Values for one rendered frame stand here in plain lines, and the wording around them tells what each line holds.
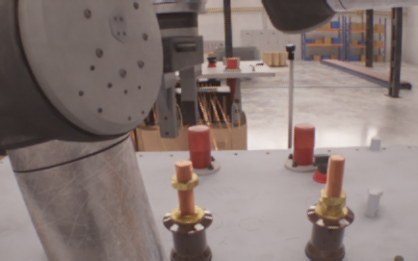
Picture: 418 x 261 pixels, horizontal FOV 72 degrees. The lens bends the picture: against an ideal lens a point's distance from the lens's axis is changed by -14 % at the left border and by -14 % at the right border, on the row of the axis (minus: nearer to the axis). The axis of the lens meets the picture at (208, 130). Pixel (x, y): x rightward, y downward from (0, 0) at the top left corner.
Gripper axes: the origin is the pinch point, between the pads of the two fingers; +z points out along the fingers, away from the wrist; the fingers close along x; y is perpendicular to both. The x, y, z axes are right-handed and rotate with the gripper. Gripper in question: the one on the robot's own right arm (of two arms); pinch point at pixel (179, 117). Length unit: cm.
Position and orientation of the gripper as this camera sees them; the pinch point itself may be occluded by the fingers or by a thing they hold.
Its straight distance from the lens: 54.6
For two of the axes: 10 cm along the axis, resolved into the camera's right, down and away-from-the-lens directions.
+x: 3.2, -2.8, 9.0
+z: 0.4, 9.6, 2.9
